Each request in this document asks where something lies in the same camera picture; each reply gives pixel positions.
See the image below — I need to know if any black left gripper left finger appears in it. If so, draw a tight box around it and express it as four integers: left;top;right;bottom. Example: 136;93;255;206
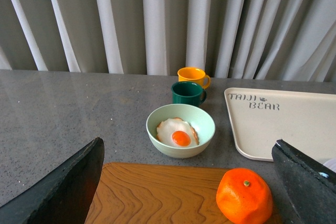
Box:
1;137;104;223

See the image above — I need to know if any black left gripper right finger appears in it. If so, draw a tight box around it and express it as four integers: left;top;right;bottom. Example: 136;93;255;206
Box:
271;140;335;223

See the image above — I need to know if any white ribbed plate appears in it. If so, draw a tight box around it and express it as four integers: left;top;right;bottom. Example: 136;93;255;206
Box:
323;158;336;173

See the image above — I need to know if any orange mandarin fruit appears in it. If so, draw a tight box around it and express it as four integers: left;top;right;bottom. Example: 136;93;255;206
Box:
216;168;273;223

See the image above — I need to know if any wooden cutting board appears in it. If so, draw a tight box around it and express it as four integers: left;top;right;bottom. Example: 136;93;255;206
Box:
85;162;230;223

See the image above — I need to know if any cream bear tray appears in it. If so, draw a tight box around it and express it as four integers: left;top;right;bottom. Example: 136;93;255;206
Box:
224;88;335;163

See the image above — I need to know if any fake fried egg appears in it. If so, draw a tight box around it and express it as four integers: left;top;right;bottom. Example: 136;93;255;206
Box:
156;118;199;148

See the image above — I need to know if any light green bowl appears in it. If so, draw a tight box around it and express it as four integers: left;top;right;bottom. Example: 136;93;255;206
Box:
146;104;215;158

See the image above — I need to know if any dark green mug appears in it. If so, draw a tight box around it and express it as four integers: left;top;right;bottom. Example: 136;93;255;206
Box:
171;81;207;107

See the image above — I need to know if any grey white curtain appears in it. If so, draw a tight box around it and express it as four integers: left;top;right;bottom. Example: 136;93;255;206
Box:
1;0;335;82

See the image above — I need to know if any yellow mug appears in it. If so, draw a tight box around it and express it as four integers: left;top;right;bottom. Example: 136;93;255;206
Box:
177;67;211;89

